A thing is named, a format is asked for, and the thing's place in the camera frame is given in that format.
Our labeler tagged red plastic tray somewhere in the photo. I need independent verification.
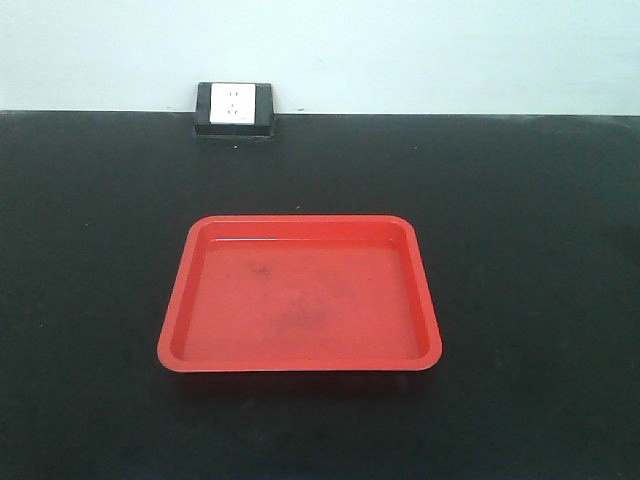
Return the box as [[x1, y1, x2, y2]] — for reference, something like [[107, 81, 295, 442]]
[[157, 215, 443, 373]]

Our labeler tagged white socket in black box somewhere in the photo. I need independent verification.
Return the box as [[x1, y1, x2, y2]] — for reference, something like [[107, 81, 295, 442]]
[[194, 82, 275, 137]]

